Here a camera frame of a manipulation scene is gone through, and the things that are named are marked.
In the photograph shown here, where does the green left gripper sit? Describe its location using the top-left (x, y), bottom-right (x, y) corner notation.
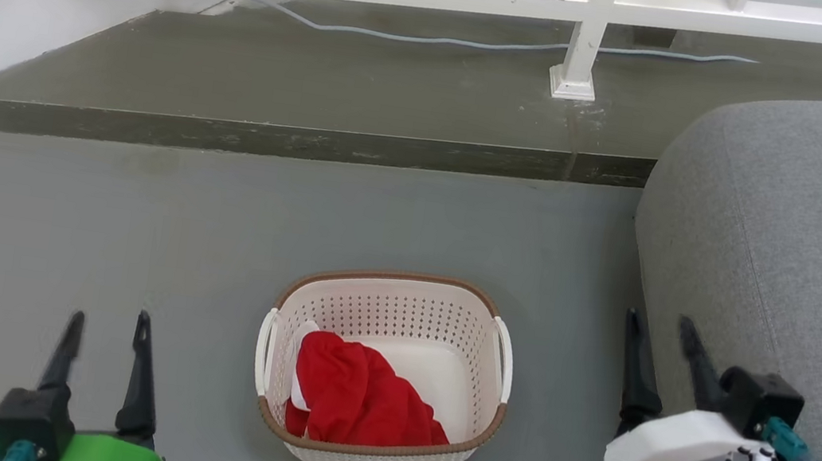
top-left (0, 289), bottom-right (195, 461)

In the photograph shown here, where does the red garment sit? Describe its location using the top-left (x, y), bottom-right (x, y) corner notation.
top-left (280, 326), bottom-right (464, 461)

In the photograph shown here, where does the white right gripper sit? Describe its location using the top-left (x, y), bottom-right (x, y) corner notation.
top-left (603, 307), bottom-right (793, 461)

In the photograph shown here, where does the grey fabric sofa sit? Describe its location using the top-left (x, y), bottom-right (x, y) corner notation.
top-left (600, 72), bottom-right (822, 461)

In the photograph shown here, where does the grey floor cable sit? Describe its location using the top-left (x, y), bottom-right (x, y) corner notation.
top-left (216, 0), bottom-right (760, 93)

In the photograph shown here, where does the cream perforated plastic laundry basket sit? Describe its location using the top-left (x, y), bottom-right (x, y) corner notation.
top-left (241, 251), bottom-right (526, 461)

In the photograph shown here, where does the raised dark concrete step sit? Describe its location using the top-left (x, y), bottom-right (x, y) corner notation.
top-left (0, 0), bottom-right (822, 248)

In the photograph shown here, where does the white garment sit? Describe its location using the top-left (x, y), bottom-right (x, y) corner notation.
top-left (282, 318), bottom-right (325, 415)

